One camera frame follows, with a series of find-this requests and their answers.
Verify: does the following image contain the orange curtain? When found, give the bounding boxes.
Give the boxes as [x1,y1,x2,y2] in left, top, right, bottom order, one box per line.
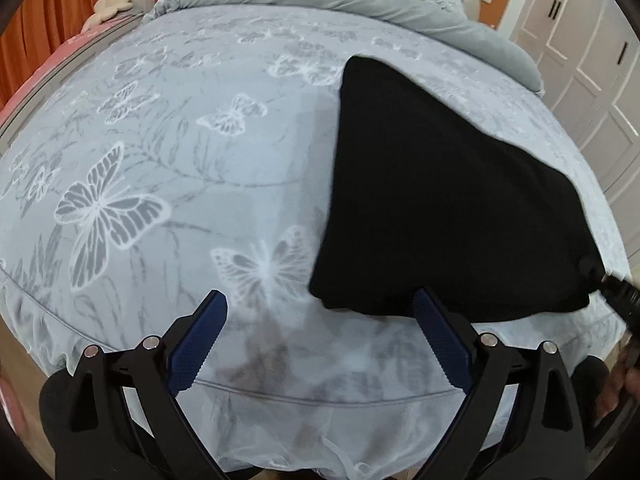
[1,0,157,104]

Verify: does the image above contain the white plush toy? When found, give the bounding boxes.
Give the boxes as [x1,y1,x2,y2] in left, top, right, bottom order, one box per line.
[81,0,134,32]

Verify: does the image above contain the black pants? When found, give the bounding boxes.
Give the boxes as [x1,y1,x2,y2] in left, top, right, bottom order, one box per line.
[309,56,604,323]

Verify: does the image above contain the white wardrobe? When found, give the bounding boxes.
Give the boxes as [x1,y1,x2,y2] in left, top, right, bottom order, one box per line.
[499,0,640,226]

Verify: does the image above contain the pink mattress edge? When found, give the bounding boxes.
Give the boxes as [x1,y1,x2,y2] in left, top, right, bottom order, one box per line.
[1,12,142,130]

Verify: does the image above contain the person right hand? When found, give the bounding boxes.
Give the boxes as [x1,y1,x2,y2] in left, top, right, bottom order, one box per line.
[596,339,639,417]

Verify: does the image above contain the butterfly print bed sheet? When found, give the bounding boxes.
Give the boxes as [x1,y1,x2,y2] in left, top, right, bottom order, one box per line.
[1,6,629,479]

